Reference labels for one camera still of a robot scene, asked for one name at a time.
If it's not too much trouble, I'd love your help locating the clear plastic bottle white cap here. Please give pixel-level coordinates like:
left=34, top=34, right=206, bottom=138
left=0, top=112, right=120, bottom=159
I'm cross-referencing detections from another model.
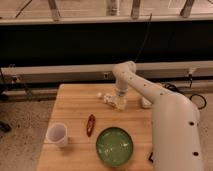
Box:
left=97, top=92, right=127, bottom=111

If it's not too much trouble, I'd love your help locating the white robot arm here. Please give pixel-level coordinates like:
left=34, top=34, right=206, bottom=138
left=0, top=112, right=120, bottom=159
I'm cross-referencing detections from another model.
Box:
left=112, top=61, right=204, bottom=171

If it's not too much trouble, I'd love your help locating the green ceramic bowl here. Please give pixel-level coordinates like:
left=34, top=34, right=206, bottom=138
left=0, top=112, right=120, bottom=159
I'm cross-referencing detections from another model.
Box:
left=96, top=127, right=134, bottom=168

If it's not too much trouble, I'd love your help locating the white soap bar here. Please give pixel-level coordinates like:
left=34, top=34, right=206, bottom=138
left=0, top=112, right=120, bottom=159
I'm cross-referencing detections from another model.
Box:
left=141, top=97, right=152, bottom=109

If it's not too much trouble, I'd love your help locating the white plastic cup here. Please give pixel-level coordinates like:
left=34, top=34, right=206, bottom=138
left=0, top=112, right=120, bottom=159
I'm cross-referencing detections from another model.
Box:
left=46, top=123, right=68, bottom=148

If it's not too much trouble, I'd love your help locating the black orange snack packet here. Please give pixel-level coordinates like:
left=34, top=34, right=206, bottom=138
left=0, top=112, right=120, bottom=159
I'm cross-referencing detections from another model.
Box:
left=148, top=152, right=153, bottom=163

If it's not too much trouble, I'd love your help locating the long metal rail beam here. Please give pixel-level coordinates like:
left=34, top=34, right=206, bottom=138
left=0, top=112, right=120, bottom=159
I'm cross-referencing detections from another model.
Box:
left=2, top=61, right=213, bottom=84

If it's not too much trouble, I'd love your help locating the black cable on floor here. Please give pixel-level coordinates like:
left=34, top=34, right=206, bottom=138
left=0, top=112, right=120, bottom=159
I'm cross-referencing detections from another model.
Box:
left=163, top=82, right=208, bottom=110

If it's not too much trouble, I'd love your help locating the black cable on wall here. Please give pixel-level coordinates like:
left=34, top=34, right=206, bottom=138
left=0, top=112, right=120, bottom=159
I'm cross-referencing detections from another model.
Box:
left=133, top=13, right=153, bottom=64

